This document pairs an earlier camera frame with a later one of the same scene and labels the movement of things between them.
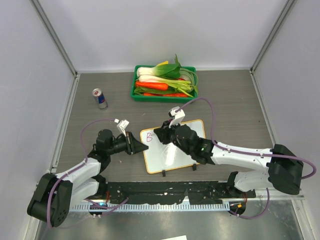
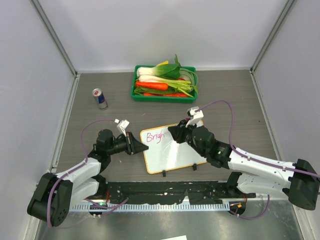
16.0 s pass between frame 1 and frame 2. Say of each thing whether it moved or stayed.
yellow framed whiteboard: stayed
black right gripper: moved
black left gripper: stayed
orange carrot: stayed
